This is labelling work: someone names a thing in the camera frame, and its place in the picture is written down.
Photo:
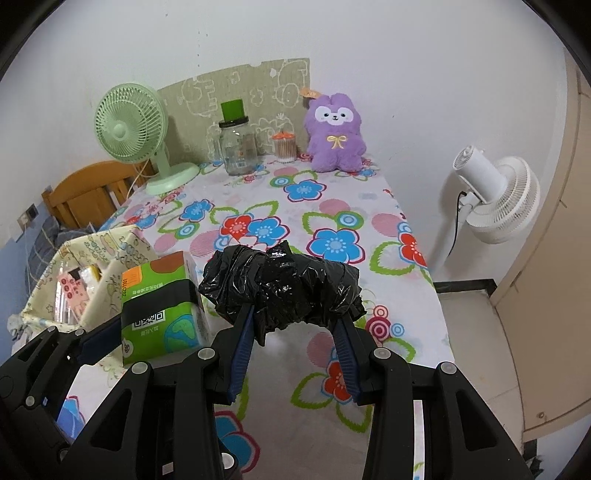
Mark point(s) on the wall power socket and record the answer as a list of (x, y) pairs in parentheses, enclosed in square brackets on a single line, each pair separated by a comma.
[(27, 217)]

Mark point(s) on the green orange tissue pack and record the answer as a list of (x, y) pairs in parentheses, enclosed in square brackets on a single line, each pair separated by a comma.
[(162, 311)]

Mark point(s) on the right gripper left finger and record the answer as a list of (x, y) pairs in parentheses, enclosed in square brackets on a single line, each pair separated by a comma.
[(159, 423)]

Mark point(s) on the beige door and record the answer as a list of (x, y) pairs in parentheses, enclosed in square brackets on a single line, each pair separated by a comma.
[(544, 301)]

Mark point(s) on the pink paper packet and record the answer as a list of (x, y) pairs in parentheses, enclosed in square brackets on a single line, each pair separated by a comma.
[(71, 297)]

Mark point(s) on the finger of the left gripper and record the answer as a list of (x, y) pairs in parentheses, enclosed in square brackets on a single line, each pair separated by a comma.
[(92, 346)]

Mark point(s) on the grey plaid pillow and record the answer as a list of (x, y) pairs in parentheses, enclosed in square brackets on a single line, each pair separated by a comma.
[(48, 241)]

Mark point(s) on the white crumpled cloth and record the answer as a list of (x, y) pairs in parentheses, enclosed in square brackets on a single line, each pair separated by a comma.
[(19, 332)]

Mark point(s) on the black plastic bag bundle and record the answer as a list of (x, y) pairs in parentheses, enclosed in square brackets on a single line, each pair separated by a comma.
[(282, 287)]

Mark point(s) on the wooden bed headboard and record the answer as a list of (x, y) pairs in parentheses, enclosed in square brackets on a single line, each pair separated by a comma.
[(91, 195)]

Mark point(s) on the floral tablecloth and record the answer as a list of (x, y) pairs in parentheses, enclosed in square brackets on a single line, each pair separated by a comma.
[(294, 418)]

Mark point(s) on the green patterned board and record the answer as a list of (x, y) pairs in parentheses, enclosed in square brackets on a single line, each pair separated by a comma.
[(271, 96)]

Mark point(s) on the toothpick jar orange lid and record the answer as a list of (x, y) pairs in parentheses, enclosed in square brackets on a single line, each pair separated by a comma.
[(285, 146)]

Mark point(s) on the yellow cartoon tissue pack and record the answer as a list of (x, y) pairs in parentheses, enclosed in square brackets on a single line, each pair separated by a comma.
[(91, 276)]

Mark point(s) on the white standing fan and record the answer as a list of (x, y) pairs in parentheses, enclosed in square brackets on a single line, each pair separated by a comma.
[(498, 201)]

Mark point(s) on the glass jar with green lid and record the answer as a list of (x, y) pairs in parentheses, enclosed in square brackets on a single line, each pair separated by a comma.
[(236, 140)]

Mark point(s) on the purple plush bunny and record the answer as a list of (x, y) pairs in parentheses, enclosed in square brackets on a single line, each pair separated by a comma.
[(335, 140)]

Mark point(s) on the yellow fabric storage box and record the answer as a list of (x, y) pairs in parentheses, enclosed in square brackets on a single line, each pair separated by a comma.
[(113, 252)]

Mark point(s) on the green desk fan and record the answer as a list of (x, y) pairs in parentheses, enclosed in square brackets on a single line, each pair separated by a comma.
[(131, 124)]

